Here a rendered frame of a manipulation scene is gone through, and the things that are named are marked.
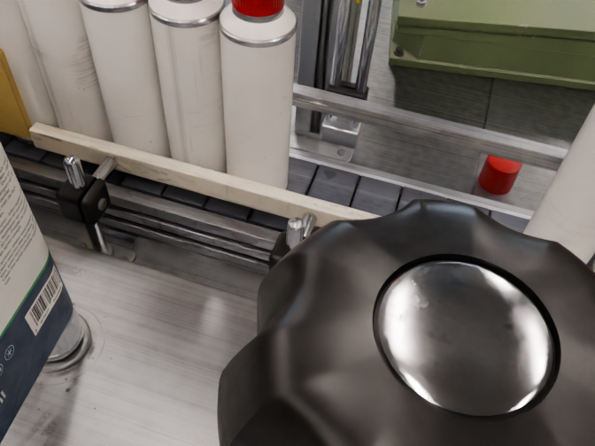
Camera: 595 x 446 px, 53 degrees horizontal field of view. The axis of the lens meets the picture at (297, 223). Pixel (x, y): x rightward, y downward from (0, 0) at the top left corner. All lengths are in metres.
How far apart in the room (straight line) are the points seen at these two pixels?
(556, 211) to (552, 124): 0.29
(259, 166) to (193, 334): 0.14
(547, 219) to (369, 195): 0.15
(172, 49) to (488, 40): 0.42
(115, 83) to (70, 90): 0.05
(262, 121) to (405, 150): 0.24
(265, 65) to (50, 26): 0.16
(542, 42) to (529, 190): 0.19
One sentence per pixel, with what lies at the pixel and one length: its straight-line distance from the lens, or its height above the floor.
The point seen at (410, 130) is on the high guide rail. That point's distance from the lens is 0.48.
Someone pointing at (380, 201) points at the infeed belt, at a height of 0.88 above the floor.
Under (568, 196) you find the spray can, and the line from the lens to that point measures 0.44.
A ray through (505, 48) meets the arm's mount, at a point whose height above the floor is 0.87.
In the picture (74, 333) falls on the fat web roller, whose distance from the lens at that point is 0.43.
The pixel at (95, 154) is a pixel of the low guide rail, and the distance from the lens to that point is 0.52.
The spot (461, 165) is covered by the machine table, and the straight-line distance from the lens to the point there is 0.65.
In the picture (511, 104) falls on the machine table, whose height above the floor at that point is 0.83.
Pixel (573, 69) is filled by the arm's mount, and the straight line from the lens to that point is 0.79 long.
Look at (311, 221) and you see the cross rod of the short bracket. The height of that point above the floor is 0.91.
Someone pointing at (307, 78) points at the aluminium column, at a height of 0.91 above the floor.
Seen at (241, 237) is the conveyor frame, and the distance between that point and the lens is 0.49.
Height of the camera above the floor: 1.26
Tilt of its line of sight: 51 degrees down
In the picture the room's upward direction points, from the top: 5 degrees clockwise
